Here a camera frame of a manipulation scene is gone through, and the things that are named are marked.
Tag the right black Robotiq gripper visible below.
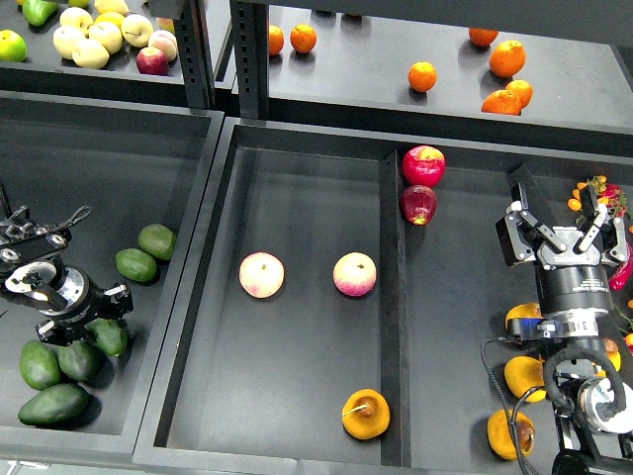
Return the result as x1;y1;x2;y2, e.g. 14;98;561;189
503;182;629;315

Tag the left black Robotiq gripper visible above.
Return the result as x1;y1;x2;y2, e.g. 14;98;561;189
35;267;134;346

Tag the dark green avocado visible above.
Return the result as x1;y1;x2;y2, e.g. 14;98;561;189
87;319;129;356

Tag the yellow pear with stem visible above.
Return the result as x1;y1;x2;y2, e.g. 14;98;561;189
341;388;391;440

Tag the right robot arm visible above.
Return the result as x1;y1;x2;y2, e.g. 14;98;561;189
496;181;632;474

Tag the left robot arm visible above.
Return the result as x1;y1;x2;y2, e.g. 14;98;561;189
1;188;134;346

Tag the avocado left lower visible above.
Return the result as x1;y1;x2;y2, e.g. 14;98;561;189
19;340;62;391

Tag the avocado in tray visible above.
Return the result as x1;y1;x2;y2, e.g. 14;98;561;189
115;248;158;283
137;224;177;261

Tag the avocado bottom large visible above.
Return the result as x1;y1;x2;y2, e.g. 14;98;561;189
18;383;91;427

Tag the yellow pear upper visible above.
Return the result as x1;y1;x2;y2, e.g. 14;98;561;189
504;302;542;331

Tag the avocado upper in tray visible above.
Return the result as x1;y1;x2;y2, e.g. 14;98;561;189
137;224;177;261

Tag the yellow pear far right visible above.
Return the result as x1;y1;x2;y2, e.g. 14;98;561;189
603;337;621;371

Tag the yellow pear low centre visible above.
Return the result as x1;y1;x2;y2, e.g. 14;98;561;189
503;355;546;403

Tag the yellow pear bottom right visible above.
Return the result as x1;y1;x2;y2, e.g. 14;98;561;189
487;410;535;460

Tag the pale pear front shelf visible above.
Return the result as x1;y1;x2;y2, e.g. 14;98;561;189
71;39;110;69

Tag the pale pear left shelf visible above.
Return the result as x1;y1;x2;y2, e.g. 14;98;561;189
52;26;85;59

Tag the pale pear centre shelf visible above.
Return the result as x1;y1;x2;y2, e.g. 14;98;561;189
88;22;123;54

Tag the cherry tomato bunch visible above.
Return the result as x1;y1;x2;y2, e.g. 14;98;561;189
567;175;630;218

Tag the red chili pepper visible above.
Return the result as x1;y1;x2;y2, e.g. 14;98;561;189
608;245;632;291

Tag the orange front right shelf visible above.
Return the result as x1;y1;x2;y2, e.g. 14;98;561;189
481;89;522;116

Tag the small orange right shelf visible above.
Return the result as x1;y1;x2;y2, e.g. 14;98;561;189
505;79;533;109

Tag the lower dark red apple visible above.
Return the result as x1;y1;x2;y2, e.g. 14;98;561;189
400;185;437;226

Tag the upper red apple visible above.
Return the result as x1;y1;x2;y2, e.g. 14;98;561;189
402;145;446;188

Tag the black left tray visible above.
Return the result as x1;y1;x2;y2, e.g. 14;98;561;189
1;91;224;465

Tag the black tray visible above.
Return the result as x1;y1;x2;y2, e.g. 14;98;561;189
1;91;224;465
134;119;632;474

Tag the large orange right shelf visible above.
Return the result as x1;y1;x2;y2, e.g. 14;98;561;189
489;40;526;78

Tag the left pink peach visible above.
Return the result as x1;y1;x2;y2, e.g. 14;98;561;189
238;251;285;299

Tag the orange top right shelf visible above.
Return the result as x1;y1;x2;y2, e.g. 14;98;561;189
469;28;499;48

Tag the orange centre shelf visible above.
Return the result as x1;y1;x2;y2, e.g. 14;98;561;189
407;61;437;93

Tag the right pink peach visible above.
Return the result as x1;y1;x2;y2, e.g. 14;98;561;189
332;252;377;297

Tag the black centre tray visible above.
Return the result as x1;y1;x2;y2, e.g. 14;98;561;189
134;119;632;474

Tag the red apple on shelf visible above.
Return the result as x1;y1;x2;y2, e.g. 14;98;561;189
136;47;169;76

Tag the green apple shelf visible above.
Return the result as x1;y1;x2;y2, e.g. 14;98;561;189
0;30;28;62

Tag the pink peach on shelf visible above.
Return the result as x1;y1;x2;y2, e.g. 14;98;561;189
147;30;178;62

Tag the black shelf post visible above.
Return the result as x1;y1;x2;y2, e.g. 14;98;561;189
175;1;270;120

